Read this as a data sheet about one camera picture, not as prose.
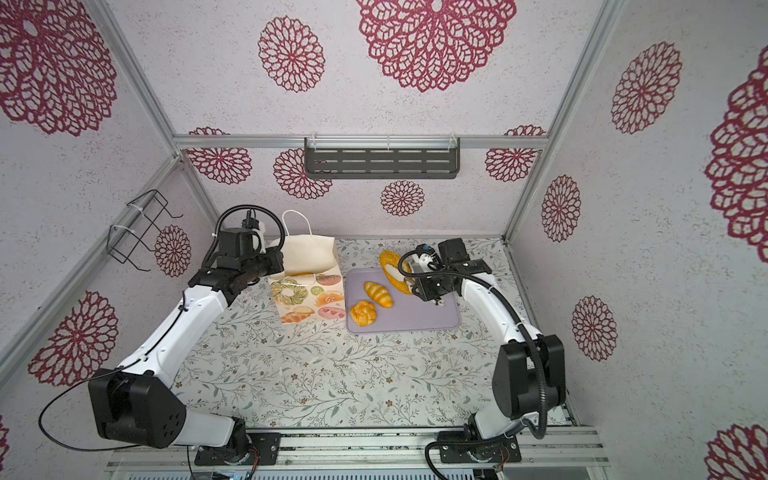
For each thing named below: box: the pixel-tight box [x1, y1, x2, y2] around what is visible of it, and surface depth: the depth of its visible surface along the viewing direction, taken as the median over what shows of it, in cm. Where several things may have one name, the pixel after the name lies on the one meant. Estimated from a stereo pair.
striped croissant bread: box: [364, 281, 394, 309], surface depth 102 cm
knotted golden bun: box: [350, 300, 377, 327], surface depth 96 cm
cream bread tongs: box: [385, 264, 412, 293], surface depth 93 cm
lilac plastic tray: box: [345, 267, 460, 333], surface depth 101 cm
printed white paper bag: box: [268, 210, 346, 325], surface depth 89 cm
